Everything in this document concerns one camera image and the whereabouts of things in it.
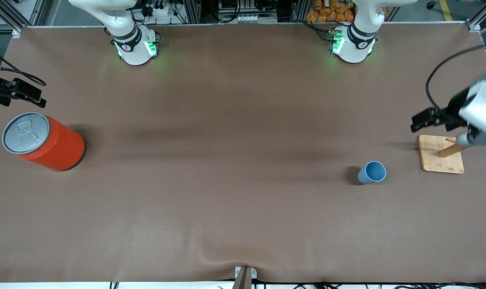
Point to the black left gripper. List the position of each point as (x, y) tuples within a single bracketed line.
[(454, 109)]

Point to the blue plastic cup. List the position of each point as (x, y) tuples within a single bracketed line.
[(373, 172)]

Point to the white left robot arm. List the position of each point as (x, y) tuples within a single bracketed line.
[(359, 44)]

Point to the wooden mug tree stand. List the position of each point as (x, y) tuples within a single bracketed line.
[(439, 160)]

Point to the orange can with grey lid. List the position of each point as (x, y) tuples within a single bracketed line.
[(58, 144)]

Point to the orange snack bag pile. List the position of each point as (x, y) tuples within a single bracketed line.
[(327, 12)]

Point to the white power strip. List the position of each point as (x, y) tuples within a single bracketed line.
[(160, 9)]

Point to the brown table mat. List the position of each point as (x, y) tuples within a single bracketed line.
[(242, 224)]

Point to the aluminium frame post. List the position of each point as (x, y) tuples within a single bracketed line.
[(10, 16), (479, 22)]

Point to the grey table edge bracket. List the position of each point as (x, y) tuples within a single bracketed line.
[(245, 277)]

